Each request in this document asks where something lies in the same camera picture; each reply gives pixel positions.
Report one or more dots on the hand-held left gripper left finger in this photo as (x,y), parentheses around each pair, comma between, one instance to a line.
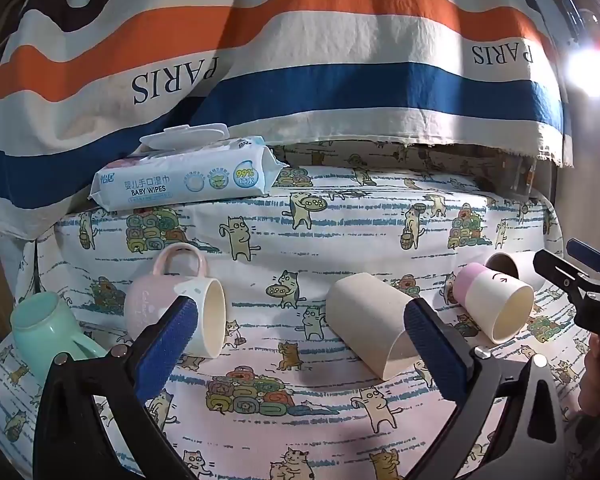
(164,347)

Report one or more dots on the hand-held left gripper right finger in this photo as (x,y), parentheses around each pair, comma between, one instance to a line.
(436,355)

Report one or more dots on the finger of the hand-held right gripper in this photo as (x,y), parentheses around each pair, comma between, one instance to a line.
(587,254)
(555,270)

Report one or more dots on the pink and white cup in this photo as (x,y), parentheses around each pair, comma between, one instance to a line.
(485,295)

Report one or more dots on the beige cup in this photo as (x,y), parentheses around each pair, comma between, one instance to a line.
(365,310)

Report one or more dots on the person's right hand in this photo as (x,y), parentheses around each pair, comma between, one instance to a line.
(597,380)

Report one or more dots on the pink mug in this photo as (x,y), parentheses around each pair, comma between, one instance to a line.
(150,305)

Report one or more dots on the teal mug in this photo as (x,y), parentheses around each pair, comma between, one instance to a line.
(40,330)

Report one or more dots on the cat printed sheet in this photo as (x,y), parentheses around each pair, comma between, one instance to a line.
(290,240)

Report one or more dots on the baby wipes pack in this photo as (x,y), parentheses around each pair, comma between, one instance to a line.
(190,180)

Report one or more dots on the bright lamp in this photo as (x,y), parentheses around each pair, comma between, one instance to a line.
(587,72)

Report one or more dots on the striped cloth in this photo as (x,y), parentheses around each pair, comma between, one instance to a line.
(330,50)

